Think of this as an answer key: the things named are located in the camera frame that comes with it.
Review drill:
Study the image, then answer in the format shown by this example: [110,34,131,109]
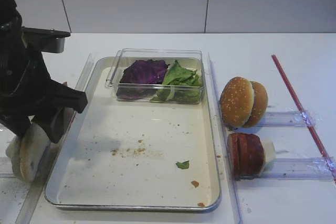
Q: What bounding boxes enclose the sesame bun rear half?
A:
[243,81,268,128]

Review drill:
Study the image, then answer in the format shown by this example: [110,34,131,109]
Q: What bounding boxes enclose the red straw strip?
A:
[271,54,335,182]

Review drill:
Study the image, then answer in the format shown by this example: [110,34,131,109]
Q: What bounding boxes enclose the sesame bun front half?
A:
[219,77,254,127]

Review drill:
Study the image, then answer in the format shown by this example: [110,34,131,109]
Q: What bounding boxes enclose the clear long right rail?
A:
[207,53,244,223]

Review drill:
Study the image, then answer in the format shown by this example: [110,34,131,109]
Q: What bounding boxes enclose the clear long left rail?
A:
[14,52,95,224]

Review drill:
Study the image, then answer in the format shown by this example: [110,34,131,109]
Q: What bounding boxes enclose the clear plastic container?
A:
[105,48,205,104]

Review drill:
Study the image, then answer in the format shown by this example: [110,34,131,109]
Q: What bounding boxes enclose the white bread slice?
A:
[19,123,50,183]

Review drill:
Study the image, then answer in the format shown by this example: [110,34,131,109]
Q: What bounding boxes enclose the clear long rail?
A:
[207,53,244,223]
[14,52,95,224]

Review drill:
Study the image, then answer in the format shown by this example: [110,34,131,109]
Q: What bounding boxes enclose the small lettuce scrap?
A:
[175,161,190,169]

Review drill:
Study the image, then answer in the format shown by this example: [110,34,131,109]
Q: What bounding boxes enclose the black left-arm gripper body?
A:
[1,16,62,137]

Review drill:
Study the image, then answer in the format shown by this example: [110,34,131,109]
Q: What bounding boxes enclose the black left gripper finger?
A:
[32,108,65,144]
[51,80,88,113]

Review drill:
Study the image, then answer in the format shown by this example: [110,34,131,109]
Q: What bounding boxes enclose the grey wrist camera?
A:
[22,26,71,54]

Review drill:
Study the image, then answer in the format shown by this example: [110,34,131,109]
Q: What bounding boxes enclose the purple cabbage leaf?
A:
[117,59,169,100]

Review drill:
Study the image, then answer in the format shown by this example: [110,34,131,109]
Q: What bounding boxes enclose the green lettuce leaves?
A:
[150,60,203,104]

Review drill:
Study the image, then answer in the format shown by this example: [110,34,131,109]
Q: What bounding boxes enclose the metal baking tray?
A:
[45,57,221,212]

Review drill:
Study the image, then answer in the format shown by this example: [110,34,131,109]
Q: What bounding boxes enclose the stack of meat patties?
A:
[227,133,265,180]

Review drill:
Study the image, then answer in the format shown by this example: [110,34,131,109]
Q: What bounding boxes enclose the clear lower right rail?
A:
[237,157,335,181]

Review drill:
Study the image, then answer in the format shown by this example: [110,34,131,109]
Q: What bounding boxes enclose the clear upper right rail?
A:
[257,111,316,127]

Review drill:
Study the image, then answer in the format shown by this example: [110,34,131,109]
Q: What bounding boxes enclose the sesame bun half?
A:
[219,77,254,127]
[243,81,268,128]

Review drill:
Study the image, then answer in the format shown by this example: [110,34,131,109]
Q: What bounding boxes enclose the white pusher block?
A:
[261,141,276,170]

